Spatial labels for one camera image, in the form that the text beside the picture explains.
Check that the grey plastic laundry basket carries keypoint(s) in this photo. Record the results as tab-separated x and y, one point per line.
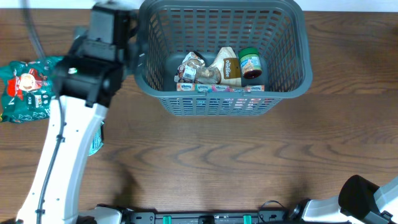
172	29

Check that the light teal small packet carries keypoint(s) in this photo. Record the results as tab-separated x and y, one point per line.
97	142

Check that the green Nescafe coffee bag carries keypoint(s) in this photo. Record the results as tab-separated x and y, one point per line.
28	90

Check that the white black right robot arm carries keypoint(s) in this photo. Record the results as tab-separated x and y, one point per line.
359	201

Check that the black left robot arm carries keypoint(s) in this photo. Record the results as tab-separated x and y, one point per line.
84	82

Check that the green lid jar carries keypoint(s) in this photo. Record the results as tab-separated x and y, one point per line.
250	63

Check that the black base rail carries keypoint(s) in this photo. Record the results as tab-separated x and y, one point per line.
250	217

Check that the beige snack pouch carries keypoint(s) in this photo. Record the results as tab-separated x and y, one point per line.
225	69

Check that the blue Kleenex tissue multipack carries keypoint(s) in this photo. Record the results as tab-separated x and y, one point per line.
201	88

